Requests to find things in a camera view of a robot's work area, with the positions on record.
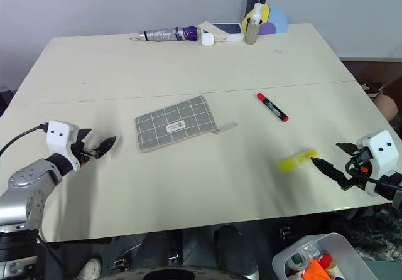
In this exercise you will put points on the grey checked pencil pouch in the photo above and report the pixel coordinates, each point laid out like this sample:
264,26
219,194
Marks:
172,124

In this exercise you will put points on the white plastic storage bin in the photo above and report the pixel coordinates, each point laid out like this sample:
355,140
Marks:
351,251

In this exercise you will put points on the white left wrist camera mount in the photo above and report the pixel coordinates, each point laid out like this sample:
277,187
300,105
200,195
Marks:
59,135

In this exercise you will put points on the white sneaker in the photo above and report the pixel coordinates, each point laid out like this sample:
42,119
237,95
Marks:
90,268

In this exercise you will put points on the beige flat wooden strip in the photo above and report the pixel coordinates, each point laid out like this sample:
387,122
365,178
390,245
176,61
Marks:
213,30

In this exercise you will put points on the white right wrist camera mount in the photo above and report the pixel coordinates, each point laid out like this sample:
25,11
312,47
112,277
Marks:
381,149

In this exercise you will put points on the folded silver purple umbrella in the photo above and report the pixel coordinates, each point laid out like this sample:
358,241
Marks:
169,34

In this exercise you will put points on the white plastic bottle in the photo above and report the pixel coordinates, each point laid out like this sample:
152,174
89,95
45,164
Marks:
255,14

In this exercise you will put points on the purple card shape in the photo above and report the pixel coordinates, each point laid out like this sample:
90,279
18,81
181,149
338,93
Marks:
267,29

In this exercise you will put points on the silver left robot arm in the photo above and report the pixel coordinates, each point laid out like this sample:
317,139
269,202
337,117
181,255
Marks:
22,182

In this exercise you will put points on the dark cylinder under table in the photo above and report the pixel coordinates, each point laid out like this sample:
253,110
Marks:
235,248

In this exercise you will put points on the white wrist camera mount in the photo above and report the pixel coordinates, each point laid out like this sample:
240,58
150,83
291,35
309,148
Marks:
59,135
381,149

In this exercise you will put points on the yellow highlighter pen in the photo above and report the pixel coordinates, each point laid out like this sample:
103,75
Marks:
295,161

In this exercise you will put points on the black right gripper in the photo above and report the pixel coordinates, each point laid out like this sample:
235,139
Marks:
358,167

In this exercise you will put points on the white earbud case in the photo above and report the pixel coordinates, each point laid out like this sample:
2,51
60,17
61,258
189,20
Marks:
208,39

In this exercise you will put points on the orange toy block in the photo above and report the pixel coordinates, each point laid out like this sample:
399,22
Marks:
315,270

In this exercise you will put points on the red marker pen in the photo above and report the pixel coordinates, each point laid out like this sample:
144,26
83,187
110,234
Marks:
272,107

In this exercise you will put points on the white round gadget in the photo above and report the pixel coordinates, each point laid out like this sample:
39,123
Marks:
296,259

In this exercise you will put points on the brown round bag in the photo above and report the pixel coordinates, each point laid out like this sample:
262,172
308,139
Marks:
384,102

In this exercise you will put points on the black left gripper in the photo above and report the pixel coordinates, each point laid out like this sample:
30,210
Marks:
82,152

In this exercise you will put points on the yellow card shape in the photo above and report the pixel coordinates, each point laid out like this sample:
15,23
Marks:
266,11

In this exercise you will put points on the clear spray bottle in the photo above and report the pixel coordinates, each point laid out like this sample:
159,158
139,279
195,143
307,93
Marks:
251,33

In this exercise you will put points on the red toy ball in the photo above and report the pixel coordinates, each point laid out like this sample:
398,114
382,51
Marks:
326,259

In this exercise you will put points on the dark blue white box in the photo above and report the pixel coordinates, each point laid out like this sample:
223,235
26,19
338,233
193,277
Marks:
230,30

